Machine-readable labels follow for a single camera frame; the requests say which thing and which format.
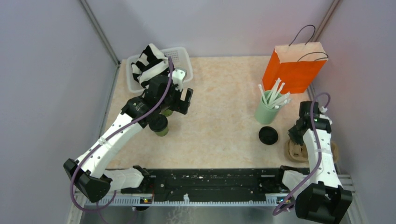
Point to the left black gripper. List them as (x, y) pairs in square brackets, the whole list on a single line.
[(181, 106)]

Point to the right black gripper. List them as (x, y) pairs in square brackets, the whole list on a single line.
[(293, 136)]

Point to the orange paper bag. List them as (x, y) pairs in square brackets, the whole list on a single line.
[(295, 64)]

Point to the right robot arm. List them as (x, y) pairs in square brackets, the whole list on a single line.
[(319, 196)]

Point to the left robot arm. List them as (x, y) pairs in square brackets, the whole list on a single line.
[(89, 171)]

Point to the cardboard cup carrier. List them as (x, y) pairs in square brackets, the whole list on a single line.
[(297, 153)]

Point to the white plastic basket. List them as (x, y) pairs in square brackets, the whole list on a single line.
[(180, 58)]

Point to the black lid on table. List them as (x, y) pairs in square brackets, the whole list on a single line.
[(268, 135)]

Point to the white wrapped straws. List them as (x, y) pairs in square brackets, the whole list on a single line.
[(274, 99)]

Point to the green straw holder cup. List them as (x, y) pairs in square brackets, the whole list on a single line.
[(264, 114)]

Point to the black white striped cloth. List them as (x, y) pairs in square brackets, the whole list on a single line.
[(150, 63)]

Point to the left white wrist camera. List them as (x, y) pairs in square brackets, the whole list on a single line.
[(178, 76)]

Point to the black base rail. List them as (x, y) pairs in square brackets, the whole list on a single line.
[(218, 185)]

